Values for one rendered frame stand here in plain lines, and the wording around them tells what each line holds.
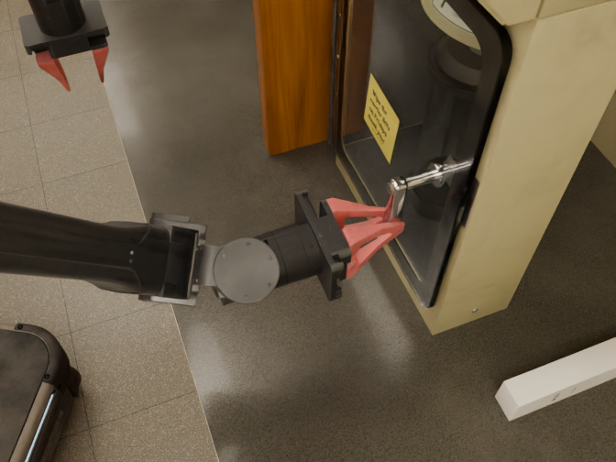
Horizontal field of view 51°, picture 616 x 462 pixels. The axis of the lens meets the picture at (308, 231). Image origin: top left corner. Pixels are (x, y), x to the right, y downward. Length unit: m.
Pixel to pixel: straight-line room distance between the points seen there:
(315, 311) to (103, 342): 1.19
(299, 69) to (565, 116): 0.43
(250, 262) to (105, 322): 1.47
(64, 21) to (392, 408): 0.61
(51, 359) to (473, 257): 1.21
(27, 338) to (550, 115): 1.43
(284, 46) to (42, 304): 1.40
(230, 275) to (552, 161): 0.32
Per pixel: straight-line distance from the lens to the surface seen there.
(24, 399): 1.69
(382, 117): 0.75
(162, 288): 0.60
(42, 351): 1.73
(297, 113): 0.98
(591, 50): 0.56
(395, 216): 0.67
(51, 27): 0.87
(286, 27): 0.87
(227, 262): 0.55
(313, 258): 0.64
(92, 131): 2.52
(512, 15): 0.48
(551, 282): 0.94
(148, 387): 1.88
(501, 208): 0.66
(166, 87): 1.16
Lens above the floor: 1.68
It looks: 54 degrees down
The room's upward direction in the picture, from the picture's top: straight up
